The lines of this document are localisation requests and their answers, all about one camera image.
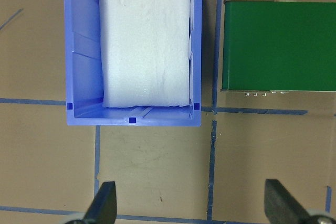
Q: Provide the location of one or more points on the white foam pad far bin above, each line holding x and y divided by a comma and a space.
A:
145, 52

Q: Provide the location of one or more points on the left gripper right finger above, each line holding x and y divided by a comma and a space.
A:
281, 207

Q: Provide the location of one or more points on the blue plastic bin far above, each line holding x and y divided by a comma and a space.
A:
84, 78

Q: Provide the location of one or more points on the brown paper table cover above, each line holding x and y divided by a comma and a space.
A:
213, 173

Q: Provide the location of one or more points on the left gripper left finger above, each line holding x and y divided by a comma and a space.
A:
103, 208

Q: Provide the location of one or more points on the green conveyor belt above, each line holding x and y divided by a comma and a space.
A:
278, 46

